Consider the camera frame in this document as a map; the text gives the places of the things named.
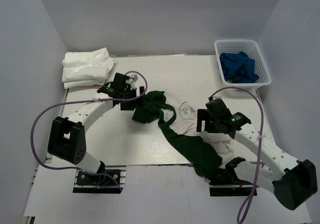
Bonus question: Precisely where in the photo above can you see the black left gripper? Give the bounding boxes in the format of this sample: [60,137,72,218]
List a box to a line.
[120,86,149,111]

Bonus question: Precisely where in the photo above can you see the white green raglan t-shirt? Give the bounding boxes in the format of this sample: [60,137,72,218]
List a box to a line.
[132,91,234,177]

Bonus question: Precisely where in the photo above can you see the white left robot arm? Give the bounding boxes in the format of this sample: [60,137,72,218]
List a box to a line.
[47,71,148,184]

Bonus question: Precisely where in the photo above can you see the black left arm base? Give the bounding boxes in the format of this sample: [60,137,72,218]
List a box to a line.
[72,167,126,194]

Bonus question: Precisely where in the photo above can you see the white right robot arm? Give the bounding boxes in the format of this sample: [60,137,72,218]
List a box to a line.
[196,98,318,210]

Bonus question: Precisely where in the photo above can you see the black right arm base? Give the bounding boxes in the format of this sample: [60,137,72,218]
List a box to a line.
[208,157,253,197]

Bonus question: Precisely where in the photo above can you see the folded white t-shirt stack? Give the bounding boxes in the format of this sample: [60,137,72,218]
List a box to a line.
[62,48,115,89]

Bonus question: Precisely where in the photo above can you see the blue crumpled t-shirt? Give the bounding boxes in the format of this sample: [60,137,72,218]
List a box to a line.
[219,51,260,84]

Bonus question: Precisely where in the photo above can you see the white plastic basket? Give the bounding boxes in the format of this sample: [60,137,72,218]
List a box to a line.
[214,39,272,90]

